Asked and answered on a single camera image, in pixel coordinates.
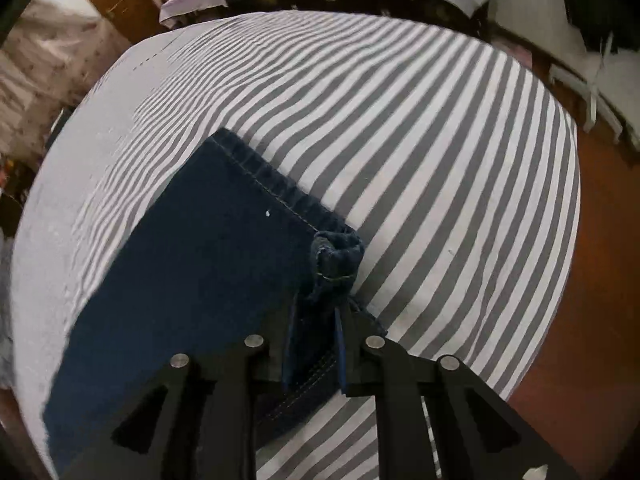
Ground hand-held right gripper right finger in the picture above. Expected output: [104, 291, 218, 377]
[333, 304, 583, 480]

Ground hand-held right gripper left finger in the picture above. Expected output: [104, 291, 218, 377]
[60, 304, 296, 480]

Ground dark blue denim pants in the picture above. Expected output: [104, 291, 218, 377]
[42, 127, 389, 480]

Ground grey white striped bed sheet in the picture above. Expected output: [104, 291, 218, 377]
[10, 10, 583, 480]

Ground white plastic rack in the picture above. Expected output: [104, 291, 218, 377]
[547, 35, 627, 142]

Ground dark hanging cloth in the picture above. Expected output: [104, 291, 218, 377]
[560, 0, 640, 54]

